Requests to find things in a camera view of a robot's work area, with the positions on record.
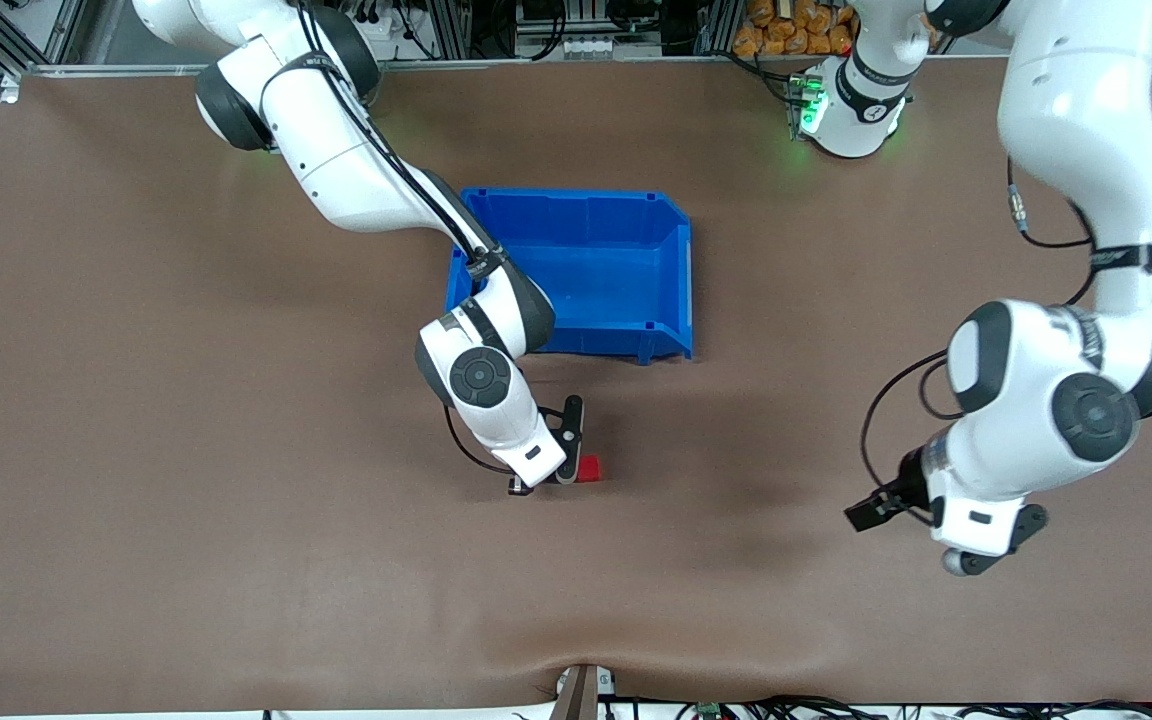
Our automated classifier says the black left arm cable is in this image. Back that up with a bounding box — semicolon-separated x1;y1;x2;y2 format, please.
859;160;1102;496

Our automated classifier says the orange snack bag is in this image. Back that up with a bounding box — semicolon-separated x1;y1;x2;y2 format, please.
733;0;862;58

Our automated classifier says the blue plastic bin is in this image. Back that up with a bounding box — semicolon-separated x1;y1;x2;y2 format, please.
446;186;695;367

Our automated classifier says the white power strip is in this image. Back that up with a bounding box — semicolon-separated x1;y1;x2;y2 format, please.
356;5;412;46

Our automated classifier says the metal table edge clamp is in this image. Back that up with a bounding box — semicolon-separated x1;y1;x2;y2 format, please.
548;662;619;720

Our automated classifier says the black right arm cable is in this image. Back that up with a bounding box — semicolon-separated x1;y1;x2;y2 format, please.
291;0;512;476

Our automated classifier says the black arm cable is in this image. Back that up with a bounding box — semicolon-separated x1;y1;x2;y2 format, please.
291;0;512;476
859;160;1102;496

